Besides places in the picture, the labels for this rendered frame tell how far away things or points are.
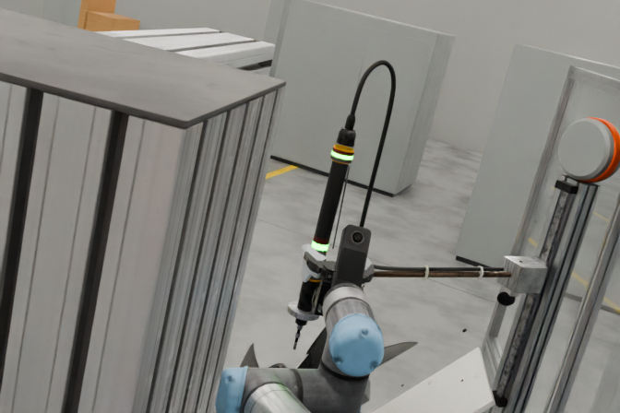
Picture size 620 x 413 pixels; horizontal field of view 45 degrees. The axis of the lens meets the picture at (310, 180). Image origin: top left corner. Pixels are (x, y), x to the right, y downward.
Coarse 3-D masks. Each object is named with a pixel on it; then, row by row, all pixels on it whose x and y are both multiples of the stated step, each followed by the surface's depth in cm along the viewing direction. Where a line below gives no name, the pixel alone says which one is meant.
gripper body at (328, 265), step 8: (328, 264) 127; (328, 272) 124; (328, 280) 125; (320, 288) 125; (328, 288) 125; (336, 288) 118; (360, 288) 120; (320, 296) 125; (312, 304) 130; (320, 304) 126
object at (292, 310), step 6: (318, 288) 158; (288, 306) 158; (294, 306) 159; (318, 306) 159; (288, 312) 158; (294, 312) 156; (300, 312) 156; (306, 312) 157; (312, 312) 158; (300, 318) 156; (306, 318) 156; (312, 318) 156
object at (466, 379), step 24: (456, 360) 186; (480, 360) 178; (432, 384) 184; (456, 384) 176; (480, 384) 169; (384, 408) 189; (408, 408) 181; (432, 408) 174; (456, 408) 167; (480, 408) 161
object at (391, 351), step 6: (402, 342) 158; (408, 342) 160; (414, 342) 163; (384, 348) 154; (390, 348) 159; (396, 348) 161; (402, 348) 163; (408, 348) 166; (384, 354) 162; (390, 354) 164; (396, 354) 165; (384, 360) 166
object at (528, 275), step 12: (504, 264) 189; (516, 264) 185; (528, 264) 187; (540, 264) 190; (516, 276) 185; (528, 276) 185; (540, 276) 188; (516, 288) 185; (528, 288) 187; (540, 288) 189
